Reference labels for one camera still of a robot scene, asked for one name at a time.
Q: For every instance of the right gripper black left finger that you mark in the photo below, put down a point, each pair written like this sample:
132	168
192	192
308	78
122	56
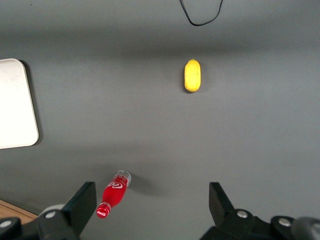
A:
77	212

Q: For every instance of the beige rectangular tray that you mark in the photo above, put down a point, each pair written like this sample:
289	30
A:
15	105

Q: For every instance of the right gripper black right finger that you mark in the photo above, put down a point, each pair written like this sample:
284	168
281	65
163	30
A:
225	220

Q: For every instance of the oak wooden drawer cabinet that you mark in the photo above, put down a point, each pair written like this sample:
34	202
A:
12	212

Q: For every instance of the yellow lemon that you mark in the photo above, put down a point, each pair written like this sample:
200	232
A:
192	75

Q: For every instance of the red cola bottle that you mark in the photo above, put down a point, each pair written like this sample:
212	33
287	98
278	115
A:
115	192

